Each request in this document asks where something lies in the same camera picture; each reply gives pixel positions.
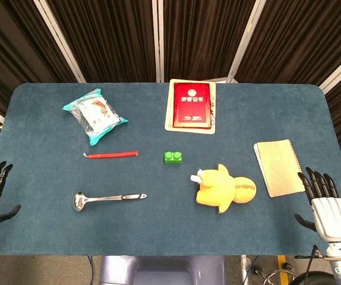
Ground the red certificate book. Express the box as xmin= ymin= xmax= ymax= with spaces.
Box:
xmin=164 ymin=78 xmax=217 ymax=135

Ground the red certificate booklet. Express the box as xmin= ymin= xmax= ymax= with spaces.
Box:
xmin=172 ymin=82 xmax=213 ymax=130

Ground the black round stool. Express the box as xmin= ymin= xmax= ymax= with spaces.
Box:
xmin=289 ymin=271 xmax=337 ymax=285

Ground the blue table cloth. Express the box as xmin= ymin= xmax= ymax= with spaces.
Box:
xmin=0 ymin=82 xmax=341 ymax=257

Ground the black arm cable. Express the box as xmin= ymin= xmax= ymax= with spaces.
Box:
xmin=294 ymin=244 xmax=329 ymax=285

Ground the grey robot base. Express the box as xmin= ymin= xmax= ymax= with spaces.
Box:
xmin=99 ymin=255 xmax=228 ymax=285

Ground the yellow plush toy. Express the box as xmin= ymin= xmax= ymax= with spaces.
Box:
xmin=190 ymin=163 xmax=258 ymax=214

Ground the steel ladle black handle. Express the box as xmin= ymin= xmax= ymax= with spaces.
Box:
xmin=72 ymin=191 xmax=148 ymax=212

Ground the teal clear snack bag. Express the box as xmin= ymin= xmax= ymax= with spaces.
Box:
xmin=62 ymin=88 xmax=129 ymax=147

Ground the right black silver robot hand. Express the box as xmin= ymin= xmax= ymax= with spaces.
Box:
xmin=294 ymin=167 xmax=341 ymax=243

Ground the green toy building brick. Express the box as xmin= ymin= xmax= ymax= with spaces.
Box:
xmin=163 ymin=151 xmax=182 ymax=164

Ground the red sausage stick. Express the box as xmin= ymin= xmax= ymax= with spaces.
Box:
xmin=83 ymin=150 xmax=140 ymax=160

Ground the cream spiral notebook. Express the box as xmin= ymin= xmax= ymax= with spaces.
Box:
xmin=253 ymin=139 xmax=307 ymax=198

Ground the dark brown curtain panel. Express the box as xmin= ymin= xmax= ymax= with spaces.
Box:
xmin=162 ymin=0 xmax=256 ymax=83
xmin=0 ymin=0 xmax=78 ymax=117
xmin=235 ymin=0 xmax=341 ymax=86
xmin=46 ymin=0 xmax=157 ymax=84

